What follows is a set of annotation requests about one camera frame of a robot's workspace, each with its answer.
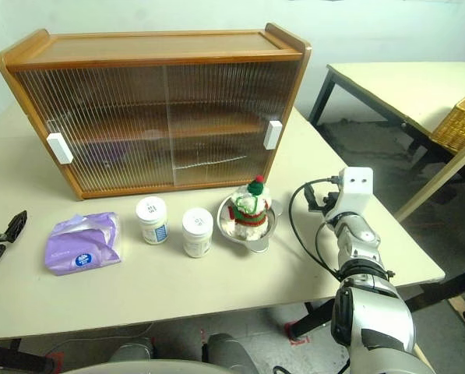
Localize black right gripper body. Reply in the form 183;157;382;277
304;182;340;213

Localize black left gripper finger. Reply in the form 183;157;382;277
4;210;28;245

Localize white plush toy knit sweater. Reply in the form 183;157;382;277
227;175;273;242

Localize white door handle block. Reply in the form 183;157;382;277
46;132;75;165
262;119;283;150

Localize ribbed glass sliding door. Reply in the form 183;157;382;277
16;65;174;194
164;62;303;188

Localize white lidded jar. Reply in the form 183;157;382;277
181;207;213;259
135;196;170;246

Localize brown wooden cabinet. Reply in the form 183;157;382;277
0;22;312;201

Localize purple tissue pack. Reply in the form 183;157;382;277
44;211;123;277

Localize stainless steel bowl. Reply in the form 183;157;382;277
217;193;284;254

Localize beige table black legs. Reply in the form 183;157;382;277
308;62;465;176

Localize yellow wicker basket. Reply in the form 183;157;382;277
432;87;465;164

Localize dark grey rounded shape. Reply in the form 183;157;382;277
206;333;261;374
109;337;155;364

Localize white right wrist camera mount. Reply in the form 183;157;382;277
327;166;375;225

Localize black table leg frame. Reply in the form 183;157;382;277
284;298;336;340

